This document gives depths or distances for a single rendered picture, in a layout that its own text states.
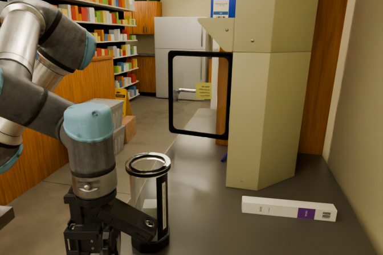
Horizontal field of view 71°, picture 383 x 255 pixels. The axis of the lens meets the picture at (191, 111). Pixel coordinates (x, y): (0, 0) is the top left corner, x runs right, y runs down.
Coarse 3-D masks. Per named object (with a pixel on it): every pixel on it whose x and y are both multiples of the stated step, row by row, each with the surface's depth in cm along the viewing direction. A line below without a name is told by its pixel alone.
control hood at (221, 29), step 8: (208, 24) 81; (216, 24) 81; (224, 24) 80; (232, 24) 80; (208, 32) 82; (216, 32) 81; (224, 32) 81; (232, 32) 80; (216, 40) 82; (224, 40) 81; (232, 40) 81; (224, 48) 82; (232, 48) 82
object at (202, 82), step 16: (176, 64) 121; (192, 64) 119; (208, 64) 117; (224, 64) 114; (176, 80) 123; (192, 80) 121; (208, 80) 118; (224, 80) 116; (192, 96) 123; (208, 96) 120; (224, 96) 118; (176, 112) 128; (192, 112) 125; (208, 112) 122; (224, 112) 120; (176, 128) 130; (192, 128) 127; (208, 128) 125; (224, 128) 122
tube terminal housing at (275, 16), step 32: (256, 0) 76; (288, 0) 78; (256, 32) 79; (288, 32) 81; (256, 64) 81; (288, 64) 85; (256, 96) 84; (288, 96) 89; (256, 128) 87; (288, 128) 93; (256, 160) 90; (288, 160) 98
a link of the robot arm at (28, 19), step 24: (24, 0) 66; (24, 24) 58; (48, 24) 71; (0, 48) 48; (24, 48) 51; (0, 72) 41; (24, 72) 46; (0, 96) 41; (24, 96) 43; (24, 120) 44
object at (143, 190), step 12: (144, 156) 68; (156, 156) 68; (132, 168) 60; (144, 168) 68; (156, 168) 69; (132, 180) 62; (144, 180) 60; (132, 192) 63; (144, 192) 61; (156, 192) 62; (132, 204) 64; (144, 204) 62; (156, 204) 62; (156, 216) 63; (168, 228) 69; (156, 240) 65
